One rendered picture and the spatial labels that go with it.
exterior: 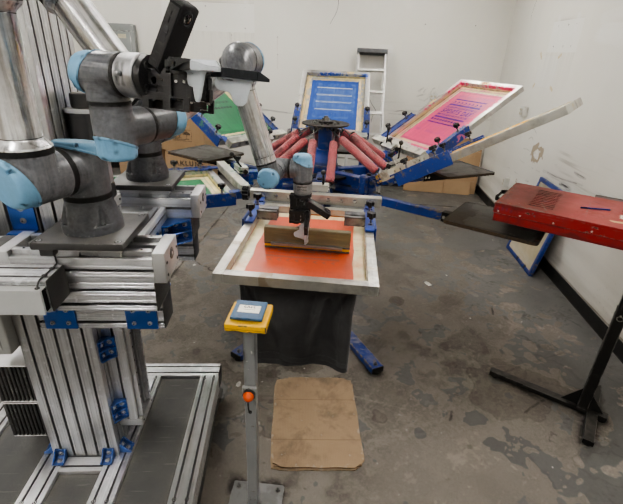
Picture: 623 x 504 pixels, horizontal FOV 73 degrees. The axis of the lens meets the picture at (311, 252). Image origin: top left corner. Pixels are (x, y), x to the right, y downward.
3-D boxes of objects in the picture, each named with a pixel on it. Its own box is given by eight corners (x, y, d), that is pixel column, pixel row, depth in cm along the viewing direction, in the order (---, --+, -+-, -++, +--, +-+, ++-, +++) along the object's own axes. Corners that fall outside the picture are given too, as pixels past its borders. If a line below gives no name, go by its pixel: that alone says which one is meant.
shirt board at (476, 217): (547, 233, 230) (552, 219, 226) (533, 259, 199) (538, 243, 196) (338, 184, 298) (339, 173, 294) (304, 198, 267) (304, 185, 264)
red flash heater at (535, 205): (643, 227, 206) (653, 204, 201) (644, 259, 172) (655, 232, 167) (511, 200, 237) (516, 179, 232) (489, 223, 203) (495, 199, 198)
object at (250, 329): (276, 539, 164) (278, 336, 123) (220, 532, 165) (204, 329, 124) (284, 486, 184) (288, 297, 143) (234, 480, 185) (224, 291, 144)
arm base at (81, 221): (50, 237, 107) (41, 199, 102) (77, 216, 120) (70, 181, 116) (112, 238, 108) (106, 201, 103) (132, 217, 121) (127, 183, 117)
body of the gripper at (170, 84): (218, 114, 75) (163, 108, 79) (220, 61, 72) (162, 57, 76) (191, 113, 68) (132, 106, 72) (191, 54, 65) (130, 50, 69)
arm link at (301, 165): (292, 151, 165) (314, 152, 164) (292, 179, 169) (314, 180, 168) (289, 156, 158) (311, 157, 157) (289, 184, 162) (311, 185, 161)
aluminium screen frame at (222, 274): (378, 296, 147) (379, 287, 145) (212, 282, 150) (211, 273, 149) (370, 217, 217) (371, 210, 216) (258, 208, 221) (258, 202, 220)
